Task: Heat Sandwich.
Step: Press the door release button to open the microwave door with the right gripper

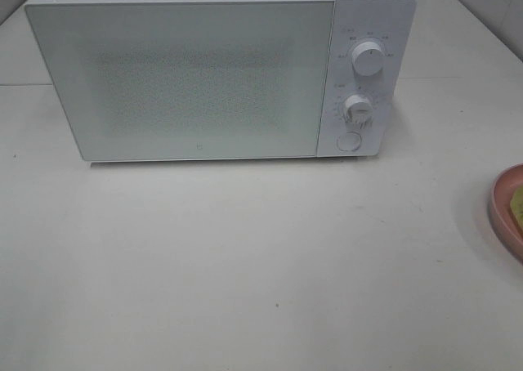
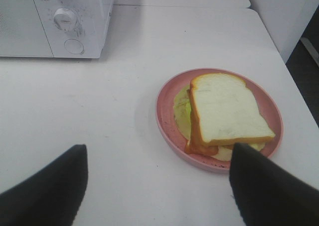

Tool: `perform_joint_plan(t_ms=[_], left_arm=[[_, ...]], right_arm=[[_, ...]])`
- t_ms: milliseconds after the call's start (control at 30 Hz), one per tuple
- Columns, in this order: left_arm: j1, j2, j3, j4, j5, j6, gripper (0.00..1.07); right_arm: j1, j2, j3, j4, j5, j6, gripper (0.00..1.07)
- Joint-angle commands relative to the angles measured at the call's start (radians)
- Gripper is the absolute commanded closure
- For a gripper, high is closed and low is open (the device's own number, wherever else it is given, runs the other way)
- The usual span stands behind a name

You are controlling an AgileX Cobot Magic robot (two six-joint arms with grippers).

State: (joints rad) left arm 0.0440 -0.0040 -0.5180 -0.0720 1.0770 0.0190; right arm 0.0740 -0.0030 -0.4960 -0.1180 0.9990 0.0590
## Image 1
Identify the pink round plate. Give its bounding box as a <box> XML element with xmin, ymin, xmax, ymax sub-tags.
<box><xmin>488</xmin><ymin>163</ymin><xmax>522</xmax><ymax>262</ymax></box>

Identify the sandwich with lettuce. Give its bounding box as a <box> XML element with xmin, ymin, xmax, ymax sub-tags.
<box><xmin>508</xmin><ymin>185</ymin><xmax>523</xmax><ymax>232</ymax></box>

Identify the white lower timer knob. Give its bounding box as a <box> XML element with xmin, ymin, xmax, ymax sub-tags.
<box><xmin>342</xmin><ymin>94</ymin><xmax>373</xmax><ymax>124</ymax></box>

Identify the white round door button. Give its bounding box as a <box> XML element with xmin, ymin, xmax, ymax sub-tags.
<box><xmin>337</xmin><ymin>132</ymin><xmax>362</xmax><ymax>152</ymax></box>

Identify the white microwave oven body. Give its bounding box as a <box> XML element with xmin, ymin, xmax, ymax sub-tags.
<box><xmin>25</xmin><ymin>0</ymin><xmax>417</xmax><ymax>161</ymax></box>

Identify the white upper power knob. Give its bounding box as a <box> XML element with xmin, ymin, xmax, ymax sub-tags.
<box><xmin>351</xmin><ymin>38</ymin><xmax>385</xmax><ymax>77</ymax></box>

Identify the white microwave door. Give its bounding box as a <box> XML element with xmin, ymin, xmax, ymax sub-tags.
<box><xmin>26</xmin><ymin>2</ymin><xmax>333</xmax><ymax>162</ymax></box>

